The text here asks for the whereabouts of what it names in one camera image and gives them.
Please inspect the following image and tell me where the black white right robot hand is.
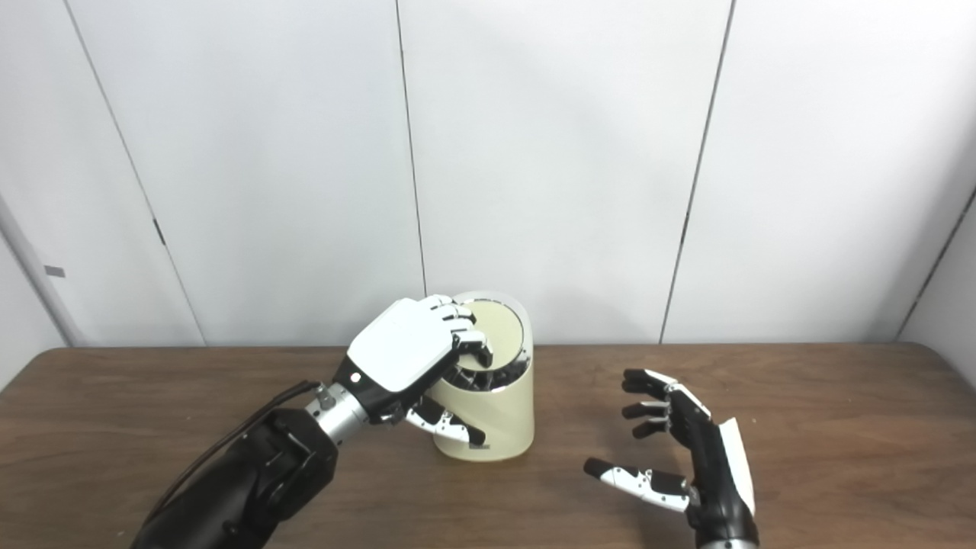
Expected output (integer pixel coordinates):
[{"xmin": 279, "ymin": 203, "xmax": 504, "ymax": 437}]
[{"xmin": 584, "ymin": 368, "xmax": 760, "ymax": 546}]

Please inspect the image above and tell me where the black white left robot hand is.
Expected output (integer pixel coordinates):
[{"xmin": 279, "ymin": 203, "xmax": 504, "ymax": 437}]
[{"xmin": 333, "ymin": 294, "xmax": 495, "ymax": 447}]

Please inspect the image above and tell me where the cream round bin lid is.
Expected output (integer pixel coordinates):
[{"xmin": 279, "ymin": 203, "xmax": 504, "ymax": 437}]
[{"xmin": 456, "ymin": 300, "xmax": 525, "ymax": 371}]

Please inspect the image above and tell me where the cream-colored round bin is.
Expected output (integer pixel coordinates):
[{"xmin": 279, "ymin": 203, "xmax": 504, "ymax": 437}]
[{"xmin": 427, "ymin": 291, "xmax": 535, "ymax": 463}]

